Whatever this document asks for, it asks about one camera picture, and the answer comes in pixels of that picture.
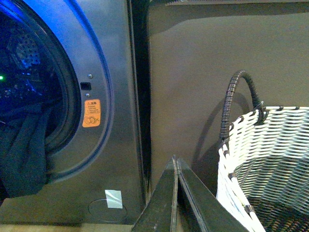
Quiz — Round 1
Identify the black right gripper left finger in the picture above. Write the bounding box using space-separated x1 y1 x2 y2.
131 157 179 232

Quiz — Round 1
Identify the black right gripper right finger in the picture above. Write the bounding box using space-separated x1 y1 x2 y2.
177 159 247 232

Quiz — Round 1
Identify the dark blue-grey garment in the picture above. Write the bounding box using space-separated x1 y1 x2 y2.
0 103 52 201

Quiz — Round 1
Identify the grey front-load washing machine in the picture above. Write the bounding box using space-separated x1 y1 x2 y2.
0 0 149 225

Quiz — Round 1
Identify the white tape label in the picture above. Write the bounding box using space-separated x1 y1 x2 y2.
105 189 123 209

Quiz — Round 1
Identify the white woven laundry basket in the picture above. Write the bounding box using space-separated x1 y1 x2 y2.
216 106 309 232

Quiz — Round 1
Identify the orange warning sticker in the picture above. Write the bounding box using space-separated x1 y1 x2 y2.
82 99 101 128

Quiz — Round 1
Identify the brown cabinet panel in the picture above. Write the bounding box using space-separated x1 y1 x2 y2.
148 1 309 192

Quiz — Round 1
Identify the dark wrapped basket handle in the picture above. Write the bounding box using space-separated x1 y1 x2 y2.
219 70 268 141

